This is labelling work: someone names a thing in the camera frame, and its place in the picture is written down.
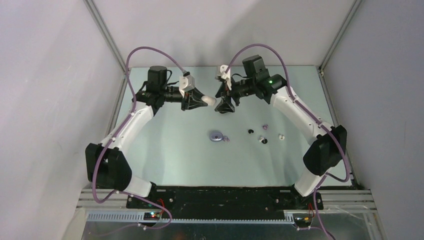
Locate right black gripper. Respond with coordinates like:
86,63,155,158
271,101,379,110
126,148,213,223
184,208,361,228
214,76,256,113

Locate white earbud charging case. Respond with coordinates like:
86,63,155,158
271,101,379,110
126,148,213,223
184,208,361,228
201,95,217,106

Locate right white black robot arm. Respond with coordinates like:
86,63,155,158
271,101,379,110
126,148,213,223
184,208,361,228
215,55,347,209

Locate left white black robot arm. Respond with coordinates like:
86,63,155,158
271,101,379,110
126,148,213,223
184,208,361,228
85,65,216,208

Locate purple earbud near case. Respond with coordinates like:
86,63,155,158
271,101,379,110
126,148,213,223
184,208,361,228
222,135,230,142

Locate purple earbud charging case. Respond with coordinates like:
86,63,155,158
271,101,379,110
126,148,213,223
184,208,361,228
209,131,224,142

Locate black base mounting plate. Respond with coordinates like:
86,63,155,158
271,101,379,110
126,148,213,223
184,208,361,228
126,186,324,221

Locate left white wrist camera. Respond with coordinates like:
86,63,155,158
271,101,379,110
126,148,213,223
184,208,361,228
178,74,195,95

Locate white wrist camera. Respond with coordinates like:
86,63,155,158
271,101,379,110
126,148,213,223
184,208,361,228
215,64,231,81
178,74,195,95

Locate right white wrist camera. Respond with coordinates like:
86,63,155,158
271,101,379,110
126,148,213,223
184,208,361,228
215,64,231,81

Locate right aluminium frame post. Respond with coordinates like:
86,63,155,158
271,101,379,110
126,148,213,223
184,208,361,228
318,0,363,77

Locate aluminium frame post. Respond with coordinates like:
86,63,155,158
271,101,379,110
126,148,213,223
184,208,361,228
83,0,126,73
318,0,363,77

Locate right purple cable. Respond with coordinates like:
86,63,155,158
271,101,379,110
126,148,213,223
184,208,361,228
226,43,352,240

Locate left aluminium frame post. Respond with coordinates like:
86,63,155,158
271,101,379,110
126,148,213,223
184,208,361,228
83,0,126,73

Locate aluminium front frame rail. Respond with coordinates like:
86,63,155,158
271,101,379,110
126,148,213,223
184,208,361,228
76,188,379,214

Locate grey slotted cable duct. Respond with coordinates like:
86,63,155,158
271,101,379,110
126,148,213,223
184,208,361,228
86,211,296,225

